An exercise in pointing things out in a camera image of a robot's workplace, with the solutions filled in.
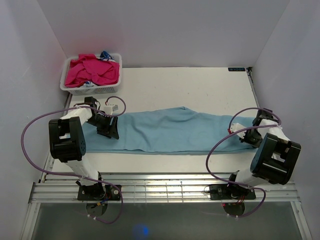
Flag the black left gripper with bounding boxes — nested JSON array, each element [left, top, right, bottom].
[[85, 114, 119, 140]]

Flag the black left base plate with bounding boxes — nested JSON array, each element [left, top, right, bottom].
[[76, 183, 122, 202]]

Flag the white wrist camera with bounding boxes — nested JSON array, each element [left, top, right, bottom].
[[102, 102, 119, 116], [227, 123, 247, 141]]

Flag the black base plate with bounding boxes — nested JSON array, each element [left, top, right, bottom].
[[209, 183, 256, 200], [76, 183, 122, 202]]

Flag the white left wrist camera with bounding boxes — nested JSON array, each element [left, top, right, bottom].
[[102, 102, 119, 116]]

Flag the aluminium rail frame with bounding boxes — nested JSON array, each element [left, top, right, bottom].
[[19, 171, 313, 240]]

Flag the pink garment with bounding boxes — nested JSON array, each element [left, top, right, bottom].
[[64, 53, 120, 88]]

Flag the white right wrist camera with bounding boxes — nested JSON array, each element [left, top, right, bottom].
[[227, 123, 247, 141]]

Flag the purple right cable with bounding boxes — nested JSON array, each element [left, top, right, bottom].
[[206, 107, 283, 218]]

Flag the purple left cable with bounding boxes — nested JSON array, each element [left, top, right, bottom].
[[21, 96, 127, 224]]

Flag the dark table label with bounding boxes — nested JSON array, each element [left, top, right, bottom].
[[227, 67, 246, 72]]

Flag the white plastic laundry basket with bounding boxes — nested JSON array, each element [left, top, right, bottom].
[[60, 51, 123, 96]]

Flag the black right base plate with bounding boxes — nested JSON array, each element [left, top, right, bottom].
[[209, 183, 256, 200]]

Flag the blue white patterned garment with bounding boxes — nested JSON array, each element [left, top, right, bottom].
[[98, 50, 116, 62]]

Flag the purple cable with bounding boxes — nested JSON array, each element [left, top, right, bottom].
[[206, 107, 283, 218], [21, 96, 127, 224]]

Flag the light blue trousers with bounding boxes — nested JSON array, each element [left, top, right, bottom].
[[81, 106, 258, 155]]

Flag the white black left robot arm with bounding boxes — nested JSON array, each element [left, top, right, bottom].
[[48, 96, 119, 200]]

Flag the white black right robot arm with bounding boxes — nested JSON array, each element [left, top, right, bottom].
[[225, 108, 301, 199]]

